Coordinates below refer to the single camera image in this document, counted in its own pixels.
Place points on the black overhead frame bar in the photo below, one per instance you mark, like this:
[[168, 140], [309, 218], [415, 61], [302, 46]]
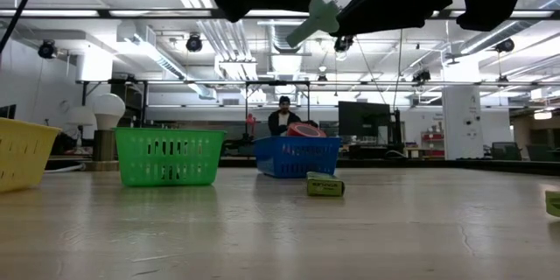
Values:
[[105, 13]]

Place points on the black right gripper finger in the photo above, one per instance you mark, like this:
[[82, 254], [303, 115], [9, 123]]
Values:
[[394, 9]]

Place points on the person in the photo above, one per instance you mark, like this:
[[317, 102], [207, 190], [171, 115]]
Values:
[[275, 124]]

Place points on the white dome lamp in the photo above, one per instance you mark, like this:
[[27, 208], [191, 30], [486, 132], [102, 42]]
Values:
[[81, 116]]

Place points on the blue plastic basket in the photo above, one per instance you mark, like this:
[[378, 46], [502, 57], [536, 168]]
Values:
[[284, 157]]

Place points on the yellow plastic basket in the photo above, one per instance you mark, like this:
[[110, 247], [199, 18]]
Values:
[[26, 157]]

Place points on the black computer monitor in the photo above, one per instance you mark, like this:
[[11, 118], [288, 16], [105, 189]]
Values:
[[363, 118]]

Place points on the red storage shelf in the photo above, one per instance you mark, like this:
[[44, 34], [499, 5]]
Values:
[[433, 137]]

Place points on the small red background object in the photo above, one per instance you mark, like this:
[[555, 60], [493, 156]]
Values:
[[250, 119]]

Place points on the black ceiling spotlight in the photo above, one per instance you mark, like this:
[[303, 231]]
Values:
[[505, 45], [343, 44], [47, 49], [194, 44]]

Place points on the red tape roll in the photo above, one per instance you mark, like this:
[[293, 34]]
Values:
[[306, 130]]

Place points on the green plastic basket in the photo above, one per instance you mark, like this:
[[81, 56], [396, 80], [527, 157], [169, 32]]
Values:
[[131, 170]]

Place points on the large white light bulb lamp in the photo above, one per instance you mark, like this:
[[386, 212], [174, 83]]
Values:
[[108, 107]]

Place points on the black metal frame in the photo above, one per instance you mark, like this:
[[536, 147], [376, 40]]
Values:
[[277, 82]]

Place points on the corrugated ceiling ventilation duct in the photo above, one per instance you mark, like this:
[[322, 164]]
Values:
[[284, 65]]

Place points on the yellow-green staple box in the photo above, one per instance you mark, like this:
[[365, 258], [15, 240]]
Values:
[[553, 205], [324, 186]]

